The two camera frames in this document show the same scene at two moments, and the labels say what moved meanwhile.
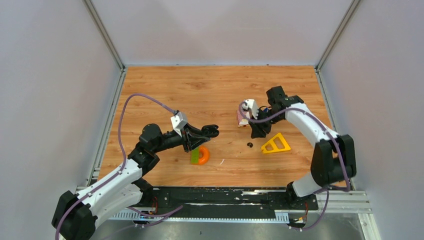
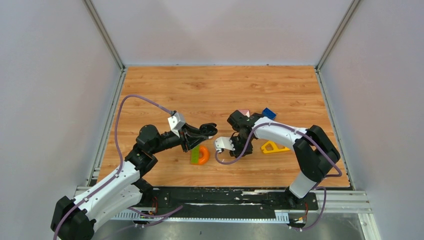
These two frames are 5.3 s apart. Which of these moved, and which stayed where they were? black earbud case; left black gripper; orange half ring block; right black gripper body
Moved: right black gripper body
Stayed: left black gripper; orange half ring block; black earbud case
